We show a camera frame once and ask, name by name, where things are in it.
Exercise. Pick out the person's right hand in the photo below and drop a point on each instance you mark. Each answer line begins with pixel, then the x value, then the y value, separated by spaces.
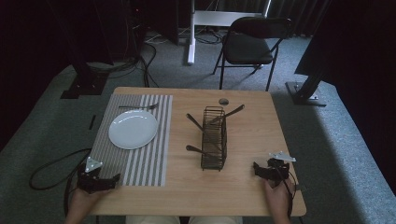
pixel 278 197

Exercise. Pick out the white round plate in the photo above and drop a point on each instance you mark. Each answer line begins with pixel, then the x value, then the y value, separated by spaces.
pixel 133 129

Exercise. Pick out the person's left hand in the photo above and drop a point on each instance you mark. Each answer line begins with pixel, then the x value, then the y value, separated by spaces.
pixel 85 199

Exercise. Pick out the black metal stand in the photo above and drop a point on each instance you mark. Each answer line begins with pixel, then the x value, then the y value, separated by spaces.
pixel 84 84
pixel 306 90

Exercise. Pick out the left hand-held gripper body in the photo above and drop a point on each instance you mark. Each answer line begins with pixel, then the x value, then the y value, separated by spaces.
pixel 92 182

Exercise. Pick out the dark curtain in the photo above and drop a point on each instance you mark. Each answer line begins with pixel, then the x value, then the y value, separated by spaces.
pixel 358 62
pixel 25 62

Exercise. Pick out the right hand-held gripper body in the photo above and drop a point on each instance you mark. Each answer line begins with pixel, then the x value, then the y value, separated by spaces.
pixel 277 170

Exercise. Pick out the person's beige trousers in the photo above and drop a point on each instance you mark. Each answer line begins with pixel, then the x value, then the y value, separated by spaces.
pixel 183 220

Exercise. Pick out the small black floor strip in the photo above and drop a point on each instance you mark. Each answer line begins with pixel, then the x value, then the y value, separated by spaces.
pixel 92 122

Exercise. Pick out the white desk frame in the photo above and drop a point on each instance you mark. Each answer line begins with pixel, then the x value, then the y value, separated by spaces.
pixel 191 37

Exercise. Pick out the metal fork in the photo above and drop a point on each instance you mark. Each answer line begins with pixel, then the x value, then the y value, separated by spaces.
pixel 140 107

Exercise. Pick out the grey striped placemat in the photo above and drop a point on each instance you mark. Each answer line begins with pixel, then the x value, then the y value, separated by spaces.
pixel 146 168

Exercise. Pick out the black folding chair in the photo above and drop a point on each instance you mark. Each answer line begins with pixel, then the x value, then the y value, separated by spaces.
pixel 247 48

